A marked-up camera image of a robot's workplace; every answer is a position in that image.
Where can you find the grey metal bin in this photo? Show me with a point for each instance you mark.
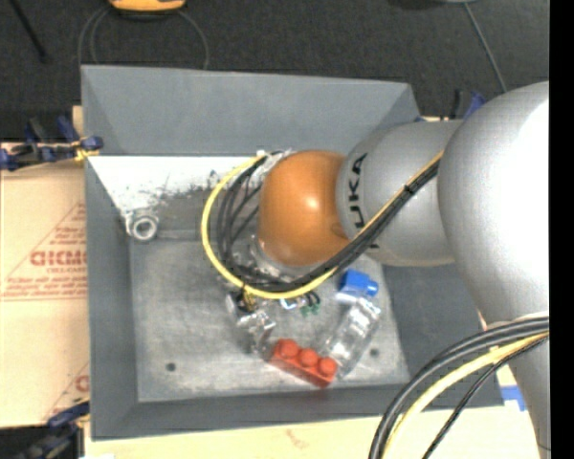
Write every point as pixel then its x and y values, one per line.
pixel 182 323

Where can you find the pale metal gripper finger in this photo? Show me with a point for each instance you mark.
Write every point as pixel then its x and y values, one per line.
pixel 235 305
pixel 260 328

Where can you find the clear spray bottle blue cap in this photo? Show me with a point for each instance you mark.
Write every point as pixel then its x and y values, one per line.
pixel 356 325

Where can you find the brown cardboard board red print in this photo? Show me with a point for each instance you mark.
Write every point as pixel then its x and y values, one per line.
pixel 38 313

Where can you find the red toy brick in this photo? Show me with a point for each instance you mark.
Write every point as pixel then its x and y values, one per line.
pixel 306 361

